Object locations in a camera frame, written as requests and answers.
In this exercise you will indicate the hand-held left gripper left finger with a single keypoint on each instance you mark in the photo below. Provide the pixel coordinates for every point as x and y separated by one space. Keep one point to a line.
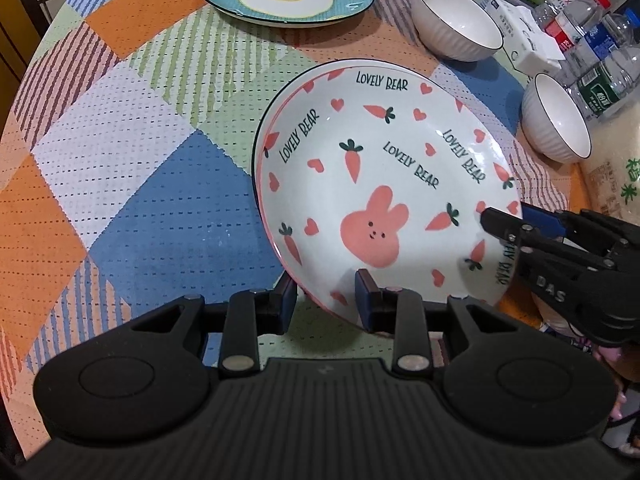
288 305

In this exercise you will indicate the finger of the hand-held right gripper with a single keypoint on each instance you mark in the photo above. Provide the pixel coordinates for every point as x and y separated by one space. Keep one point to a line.
542 220
505 227

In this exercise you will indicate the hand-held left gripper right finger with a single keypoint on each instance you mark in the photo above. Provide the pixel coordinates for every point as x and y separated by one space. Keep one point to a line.
362 305

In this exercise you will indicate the white ribbed bowl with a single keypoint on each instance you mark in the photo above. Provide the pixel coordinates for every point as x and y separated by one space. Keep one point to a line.
450 15
555 115

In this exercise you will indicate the white rabbit carrot plate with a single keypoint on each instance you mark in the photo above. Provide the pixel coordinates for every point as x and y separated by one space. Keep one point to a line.
375 185

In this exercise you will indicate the vacuum packed rice bag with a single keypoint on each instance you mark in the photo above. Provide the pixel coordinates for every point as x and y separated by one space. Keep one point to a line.
615 175

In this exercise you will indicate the green label water bottle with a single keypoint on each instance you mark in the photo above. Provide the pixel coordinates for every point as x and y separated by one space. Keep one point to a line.
600 85

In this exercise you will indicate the white cardboard box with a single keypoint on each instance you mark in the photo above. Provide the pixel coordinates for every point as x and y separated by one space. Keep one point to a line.
525 40

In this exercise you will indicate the red label water bottle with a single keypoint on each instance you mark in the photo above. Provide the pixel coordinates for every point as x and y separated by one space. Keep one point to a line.
565 35

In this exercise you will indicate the blue label water bottle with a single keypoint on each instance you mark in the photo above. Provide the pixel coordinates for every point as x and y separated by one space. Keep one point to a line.
600 35

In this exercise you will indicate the checked colourful tablecloth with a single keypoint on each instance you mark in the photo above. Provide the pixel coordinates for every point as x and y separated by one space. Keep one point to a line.
150 160

